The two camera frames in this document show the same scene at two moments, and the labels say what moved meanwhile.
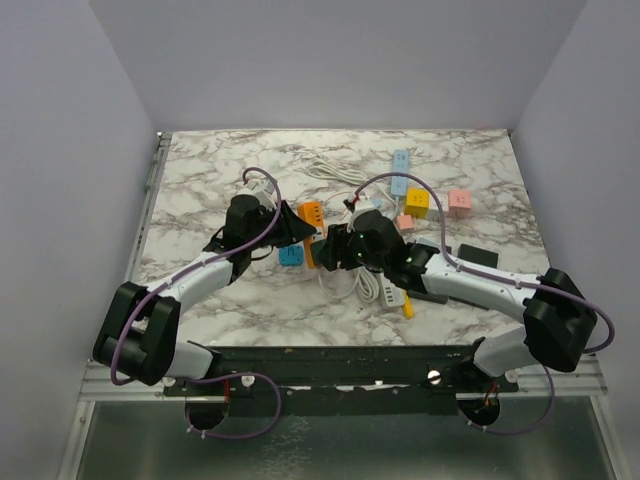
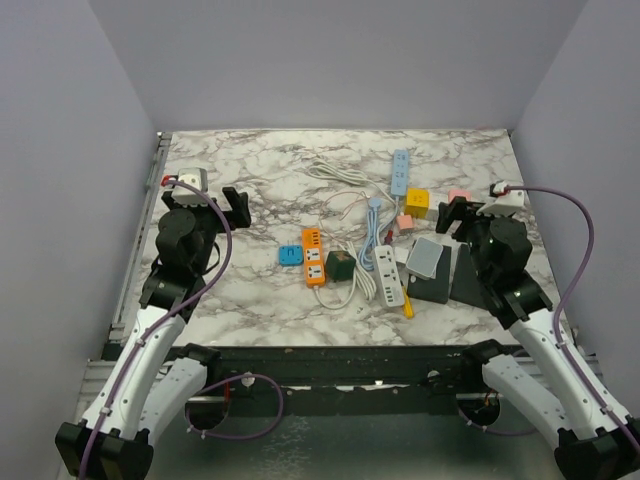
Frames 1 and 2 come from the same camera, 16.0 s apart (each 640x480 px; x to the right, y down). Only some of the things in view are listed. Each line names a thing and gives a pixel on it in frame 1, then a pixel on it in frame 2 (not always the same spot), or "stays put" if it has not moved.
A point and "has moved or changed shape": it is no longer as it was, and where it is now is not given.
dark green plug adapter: x=317 y=249 has moved or changed shape
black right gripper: x=337 y=237 -> x=459 y=209
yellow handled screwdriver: x=408 y=306 stays put
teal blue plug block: x=292 y=255 stays put
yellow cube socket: x=417 y=203 stays put
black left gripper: x=292 y=227 -> x=238 y=216
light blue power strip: x=399 y=185 stays put
